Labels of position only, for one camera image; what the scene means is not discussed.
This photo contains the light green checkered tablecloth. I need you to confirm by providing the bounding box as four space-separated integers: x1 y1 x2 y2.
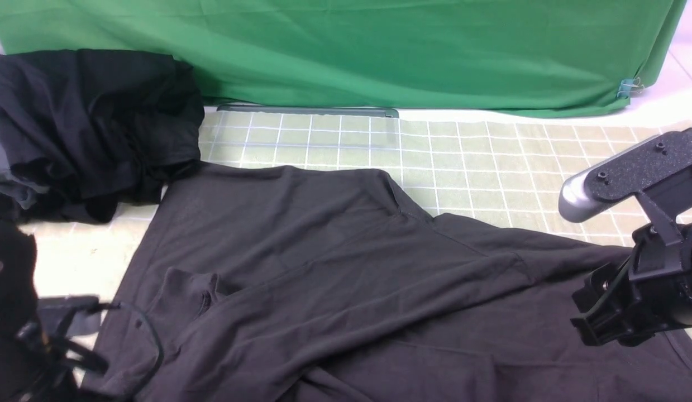
16 109 692 358

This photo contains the blue binder clip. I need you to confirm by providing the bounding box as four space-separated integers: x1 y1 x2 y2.
616 77 645 99

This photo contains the pile of black clothes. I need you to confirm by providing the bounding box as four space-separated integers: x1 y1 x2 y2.
0 49 205 224

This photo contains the black robot arm image left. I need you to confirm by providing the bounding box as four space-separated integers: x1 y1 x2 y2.
0 221 115 401

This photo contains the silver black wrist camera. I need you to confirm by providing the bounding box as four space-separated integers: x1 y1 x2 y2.
558 127 692 222

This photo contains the dark gray long-sleeve shirt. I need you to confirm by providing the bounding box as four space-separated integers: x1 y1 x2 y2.
116 164 692 401

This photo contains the green backdrop cloth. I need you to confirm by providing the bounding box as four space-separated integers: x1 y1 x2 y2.
0 1 686 118

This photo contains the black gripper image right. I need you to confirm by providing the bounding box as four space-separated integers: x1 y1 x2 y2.
570 262 667 348

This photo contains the black cable image left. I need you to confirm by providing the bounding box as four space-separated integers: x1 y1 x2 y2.
82 301 164 401

